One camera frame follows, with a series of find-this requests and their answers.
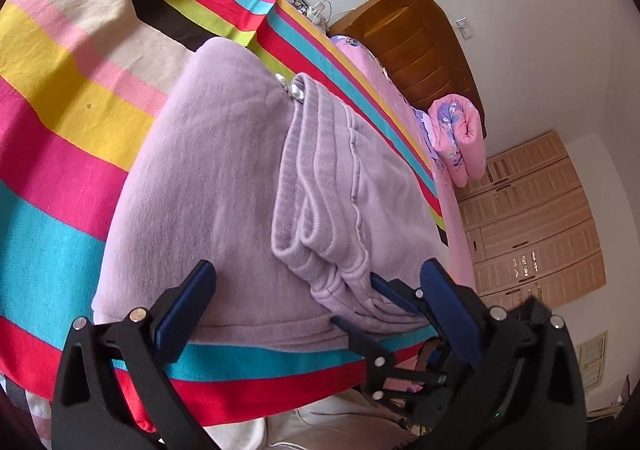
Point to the yellow framed window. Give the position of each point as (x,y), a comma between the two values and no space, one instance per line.
(592,360)

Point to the rainbow striped blanket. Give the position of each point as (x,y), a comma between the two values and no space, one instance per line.
(65,95)

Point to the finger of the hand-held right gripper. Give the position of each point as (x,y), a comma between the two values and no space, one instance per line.
(400,292)
(365,340)

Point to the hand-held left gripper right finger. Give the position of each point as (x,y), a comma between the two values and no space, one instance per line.
(447,305)

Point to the lilac sweatshirt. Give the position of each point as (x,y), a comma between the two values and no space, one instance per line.
(210,190)

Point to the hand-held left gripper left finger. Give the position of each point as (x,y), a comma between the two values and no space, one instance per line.
(187,300)

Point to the person's white clothing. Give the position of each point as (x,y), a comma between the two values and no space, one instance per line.
(300,430)

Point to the white wall socket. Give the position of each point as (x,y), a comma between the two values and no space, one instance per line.
(466,26)

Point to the rolled pink flowered quilt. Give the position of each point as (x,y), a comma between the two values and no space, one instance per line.
(462,150)

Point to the wooden slatted headboard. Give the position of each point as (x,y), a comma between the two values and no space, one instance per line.
(415,40)

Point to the plain pink bed sheet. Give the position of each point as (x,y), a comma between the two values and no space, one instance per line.
(457,230)

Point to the light wooden wardrobe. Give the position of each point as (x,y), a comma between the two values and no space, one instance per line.
(530,230)

